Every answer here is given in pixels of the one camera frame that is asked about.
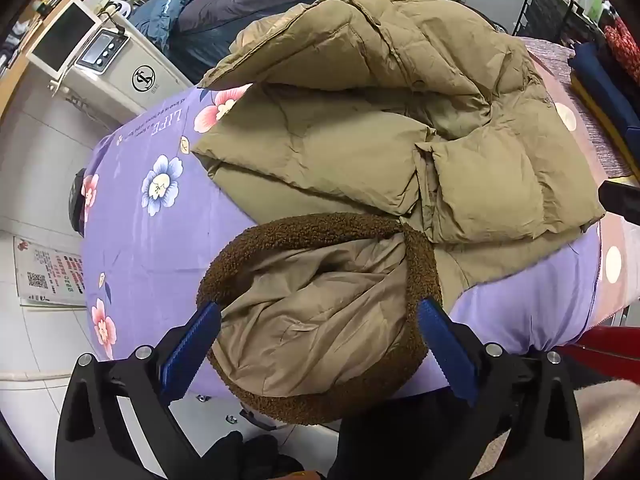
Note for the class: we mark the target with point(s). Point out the folded yellow cloth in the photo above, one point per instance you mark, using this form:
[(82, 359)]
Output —
[(607, 122)]

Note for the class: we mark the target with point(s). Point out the small grey display unit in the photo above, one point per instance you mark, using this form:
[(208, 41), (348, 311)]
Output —
[(100, 50)]

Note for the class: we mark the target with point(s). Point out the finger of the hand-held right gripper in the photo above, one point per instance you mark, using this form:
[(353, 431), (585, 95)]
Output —
[(622, 202)]

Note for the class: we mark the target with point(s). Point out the folded navy cloth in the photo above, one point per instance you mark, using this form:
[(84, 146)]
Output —
[(605, 75)]

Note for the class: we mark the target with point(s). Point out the mauve textured cloth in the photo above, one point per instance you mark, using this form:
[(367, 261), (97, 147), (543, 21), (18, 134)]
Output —
[(585, 110)]

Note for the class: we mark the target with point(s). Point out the khaki puffer jacket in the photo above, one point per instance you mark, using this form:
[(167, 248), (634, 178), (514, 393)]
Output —
[(350, 160)]

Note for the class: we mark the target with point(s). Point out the white machine cabinet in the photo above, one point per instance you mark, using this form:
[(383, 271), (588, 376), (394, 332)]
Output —
[(125, 95)]

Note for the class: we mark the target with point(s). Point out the red metal frame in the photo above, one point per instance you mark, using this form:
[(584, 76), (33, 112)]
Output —
[(610, 350)]

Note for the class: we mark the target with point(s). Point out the purple floral bedsheet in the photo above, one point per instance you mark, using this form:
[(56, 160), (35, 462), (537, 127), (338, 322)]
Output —
[(150, 260)]

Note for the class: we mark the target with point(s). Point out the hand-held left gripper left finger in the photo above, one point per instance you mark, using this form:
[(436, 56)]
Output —
[(192, 345)]

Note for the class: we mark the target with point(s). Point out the black round object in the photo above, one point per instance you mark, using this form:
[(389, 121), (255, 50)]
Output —
[(77, 200)]

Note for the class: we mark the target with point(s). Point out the red floral cloth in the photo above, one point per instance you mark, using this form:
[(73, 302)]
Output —
[(625, 45)]

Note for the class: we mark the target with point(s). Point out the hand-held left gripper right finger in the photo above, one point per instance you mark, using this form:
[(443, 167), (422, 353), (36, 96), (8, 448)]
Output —
[(445, 347)]

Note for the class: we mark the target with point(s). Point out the printed paper flyer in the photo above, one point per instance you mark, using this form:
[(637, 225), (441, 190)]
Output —
[(47, 272)]

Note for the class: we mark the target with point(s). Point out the white framed monitor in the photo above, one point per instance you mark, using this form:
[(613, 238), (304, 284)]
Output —
[(62, 37)]

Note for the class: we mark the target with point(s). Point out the blue and grey duvet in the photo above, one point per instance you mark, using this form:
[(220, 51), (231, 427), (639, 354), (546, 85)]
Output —
[(250, 10)]

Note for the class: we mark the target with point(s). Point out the wooden desk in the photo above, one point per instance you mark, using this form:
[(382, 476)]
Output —
[(20, 75)]

